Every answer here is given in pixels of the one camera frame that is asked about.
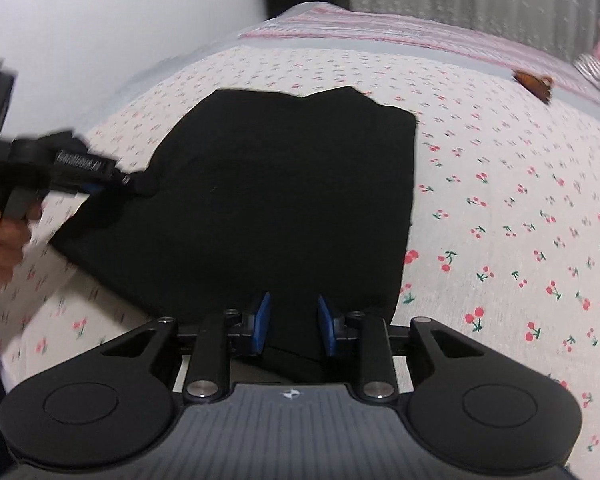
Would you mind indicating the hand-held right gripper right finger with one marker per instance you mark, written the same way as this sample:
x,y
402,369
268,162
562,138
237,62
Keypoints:
x,y
326,325

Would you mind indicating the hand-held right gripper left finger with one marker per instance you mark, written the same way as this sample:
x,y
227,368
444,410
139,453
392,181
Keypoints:
x,y
262,322

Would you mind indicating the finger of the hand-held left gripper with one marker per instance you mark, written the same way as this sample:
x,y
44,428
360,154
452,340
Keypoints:
x,y
110,182

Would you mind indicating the black pants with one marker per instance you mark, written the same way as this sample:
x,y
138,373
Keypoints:
x,y
280,185

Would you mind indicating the person's left hand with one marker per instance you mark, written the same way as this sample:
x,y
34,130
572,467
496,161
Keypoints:
x,y
2,247

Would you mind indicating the cherry print bed cover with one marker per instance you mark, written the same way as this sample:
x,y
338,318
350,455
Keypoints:
x,y
505,210

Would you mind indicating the grey-blue bed sheet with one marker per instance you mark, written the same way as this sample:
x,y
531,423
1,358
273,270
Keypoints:
x,y
360,46

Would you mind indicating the pink striped cloth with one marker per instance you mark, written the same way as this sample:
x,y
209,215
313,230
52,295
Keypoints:
x,y
405,30

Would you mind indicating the brown hair claw clip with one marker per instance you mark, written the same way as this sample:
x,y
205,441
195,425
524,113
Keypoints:
x,y
532,82

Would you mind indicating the brown white striped cloth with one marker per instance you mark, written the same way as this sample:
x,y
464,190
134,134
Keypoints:
x,y
597,70

